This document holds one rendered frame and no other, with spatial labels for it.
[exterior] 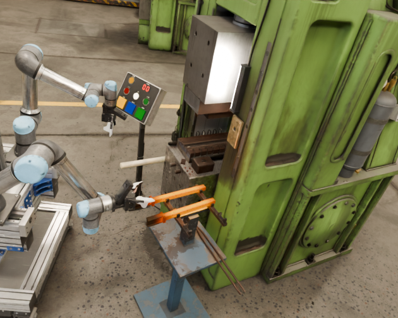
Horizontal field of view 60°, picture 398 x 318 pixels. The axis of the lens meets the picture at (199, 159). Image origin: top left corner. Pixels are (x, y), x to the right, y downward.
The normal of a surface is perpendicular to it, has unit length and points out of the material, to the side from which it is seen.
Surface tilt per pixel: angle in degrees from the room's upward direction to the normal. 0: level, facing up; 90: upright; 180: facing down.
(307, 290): 0
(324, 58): 89
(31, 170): 85
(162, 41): 90
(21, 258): 0
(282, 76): 89
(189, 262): 0
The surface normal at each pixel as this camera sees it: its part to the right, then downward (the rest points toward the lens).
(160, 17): 0.14, 0.59
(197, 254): 0.16, -0.81
